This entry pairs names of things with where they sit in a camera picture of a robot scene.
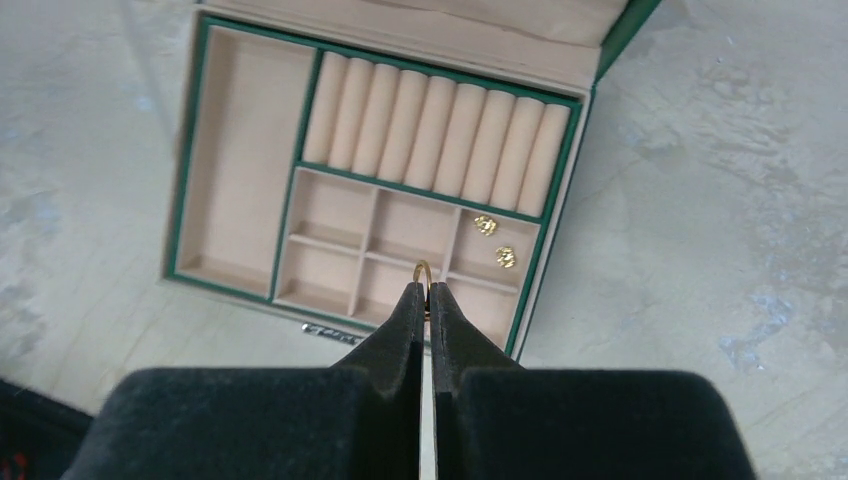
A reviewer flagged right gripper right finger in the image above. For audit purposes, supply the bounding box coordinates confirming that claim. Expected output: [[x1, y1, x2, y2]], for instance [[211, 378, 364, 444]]
[[430, 283, 755, 479]]

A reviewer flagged gold ring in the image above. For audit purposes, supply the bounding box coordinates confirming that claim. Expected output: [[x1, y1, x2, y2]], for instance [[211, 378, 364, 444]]
[[411, 259, 433, 323]]

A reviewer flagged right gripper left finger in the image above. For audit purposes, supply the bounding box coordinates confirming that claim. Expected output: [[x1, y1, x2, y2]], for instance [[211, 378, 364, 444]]
[[66, 283, 425, 479]]

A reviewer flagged gold stud earring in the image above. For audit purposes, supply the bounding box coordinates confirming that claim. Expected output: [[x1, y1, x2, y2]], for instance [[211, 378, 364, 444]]
[[496, 246, 516, 269], [474, 215, 498, 236]]

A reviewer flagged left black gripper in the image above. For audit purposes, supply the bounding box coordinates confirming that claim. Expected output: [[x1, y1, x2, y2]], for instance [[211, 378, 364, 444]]
[[1, 380, 93, 479]]

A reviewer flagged green removable jewelry tray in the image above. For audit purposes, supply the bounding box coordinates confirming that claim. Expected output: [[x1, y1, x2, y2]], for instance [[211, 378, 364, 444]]
[[164, 13, 584, 357]]

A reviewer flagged green jewelry box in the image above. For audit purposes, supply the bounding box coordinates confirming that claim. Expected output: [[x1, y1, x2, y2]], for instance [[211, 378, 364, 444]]
[[160, 0, 664, 362]]

